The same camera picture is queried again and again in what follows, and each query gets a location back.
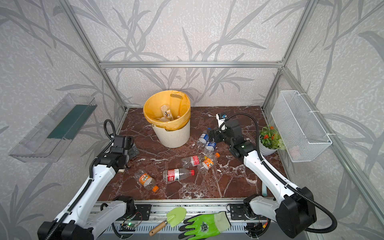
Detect green work glove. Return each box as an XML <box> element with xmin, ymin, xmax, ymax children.
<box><xmin>178</xmin><ymin>212</ymin><xmax>231</xmax><ymax>240</ymax></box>

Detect white wire mesh basket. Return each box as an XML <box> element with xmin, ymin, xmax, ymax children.
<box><xmin>271</xmin><ymin>90</ymin><xmax>332</xmax><ymax>163</ymax></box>

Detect green garden trowel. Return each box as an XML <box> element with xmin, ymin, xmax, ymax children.
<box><xmin>149</xmin><ymin>207</ymin><xmax>187</xmax><ymax>237</ymax></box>

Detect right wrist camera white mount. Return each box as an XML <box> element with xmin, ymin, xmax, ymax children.
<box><xmin>216</xmin><ymin>113</ymin><xmax>227</xmax><ymax>132</ymax></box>

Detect potted plant with red flowers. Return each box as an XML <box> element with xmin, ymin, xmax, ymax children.
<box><xmin>259</xmin><ymin>125</ymin><xmax>286</xmax><ymax>156</ymax></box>

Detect clear acrylic wall shelf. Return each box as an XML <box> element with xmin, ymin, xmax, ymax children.
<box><xmin>9</xmin><ymin>94</ymin><xmax>97</xmax><ymax>163</ymax></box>

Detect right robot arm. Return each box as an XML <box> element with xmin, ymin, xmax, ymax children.
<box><xmin>209</xmin><ymin>119</ymin><xmax>317</xmax><ymax>239</ymax></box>

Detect white ribbed waste bin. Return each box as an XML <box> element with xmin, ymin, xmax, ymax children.
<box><xmin>152</xmin><ymin>121</ymin><xmax>191</xmax><ymax>148</ymax></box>

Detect red label clear bottle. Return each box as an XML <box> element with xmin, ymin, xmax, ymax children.
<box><xmin>163</xmin><ymin>168</ymin><xmax>195</xmax><ymax>183</ymax></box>

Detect black corrugated cable right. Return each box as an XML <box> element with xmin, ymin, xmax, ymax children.
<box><xmin>218</xmin><ymin>112</ymin><xmax>338</xmax><ymax>234</ymax></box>

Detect blue cap water bottle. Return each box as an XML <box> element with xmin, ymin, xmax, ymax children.
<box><xmin>197</xmin><ymin>128</ymin><xmax>210</xmax><ymax>149</ymax></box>

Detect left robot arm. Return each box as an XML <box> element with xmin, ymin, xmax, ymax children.
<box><xmin>38</xmin><ymin>135</ymin><xmax>139</xmax><ymax>240</ymax></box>

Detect yellow bin liner bag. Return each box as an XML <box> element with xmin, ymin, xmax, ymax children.
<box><xmin>143</xmin><ymin>90</ymin><xmax>191</xmax><ymax>131</ymax></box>

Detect green circuit board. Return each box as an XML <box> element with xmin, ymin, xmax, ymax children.
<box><xmin>118</xmin><ymin>222</ymin><xmax>141</xmax><ymax>233</ymax></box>

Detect orange label bottle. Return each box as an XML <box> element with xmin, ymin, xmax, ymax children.
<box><xmin>135</xmin><ymin>170</ymin><xmax>159</xmax><ymax>193</ymax></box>

